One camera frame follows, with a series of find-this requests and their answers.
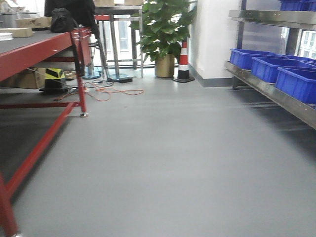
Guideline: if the blue shelf bin far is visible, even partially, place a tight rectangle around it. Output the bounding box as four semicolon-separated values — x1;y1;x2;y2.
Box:
229;48;288;70

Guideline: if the orange white traffic cone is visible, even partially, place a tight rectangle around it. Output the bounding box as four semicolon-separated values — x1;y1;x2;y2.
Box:
173;41;195;83

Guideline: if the blue shelf bin near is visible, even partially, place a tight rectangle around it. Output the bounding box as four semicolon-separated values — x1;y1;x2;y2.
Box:
276;67;316;104

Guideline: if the black bag on table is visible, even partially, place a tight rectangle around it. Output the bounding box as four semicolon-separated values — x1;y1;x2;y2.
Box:
50;8;77;33

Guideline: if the orange cable on floor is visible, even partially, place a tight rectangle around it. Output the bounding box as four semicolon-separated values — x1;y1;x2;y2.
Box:
53;81;145;102

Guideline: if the cardboard box under table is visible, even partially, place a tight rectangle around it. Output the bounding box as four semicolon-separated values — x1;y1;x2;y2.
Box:
0;68;46;89

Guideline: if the red framed work table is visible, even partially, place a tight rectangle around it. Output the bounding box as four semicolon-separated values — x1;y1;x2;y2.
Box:
0;27;92;237

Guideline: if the cardboard box on table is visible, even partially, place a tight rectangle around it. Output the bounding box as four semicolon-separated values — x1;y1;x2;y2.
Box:
15;16;52;29

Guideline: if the blue shelf bin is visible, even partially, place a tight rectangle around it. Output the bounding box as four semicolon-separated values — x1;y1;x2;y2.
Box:
251;57;316;83
276;67;316;104
229;48;288;70

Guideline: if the green potted plant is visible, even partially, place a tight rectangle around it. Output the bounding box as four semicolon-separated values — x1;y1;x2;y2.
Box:
130;0;197;78

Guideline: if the blue shelf bin middle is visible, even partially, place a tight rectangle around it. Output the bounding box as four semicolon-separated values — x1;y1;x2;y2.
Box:
251;57;316;83

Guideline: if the stainless steel shelf rack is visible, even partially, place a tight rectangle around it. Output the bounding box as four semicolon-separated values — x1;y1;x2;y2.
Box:
225;0;316;128

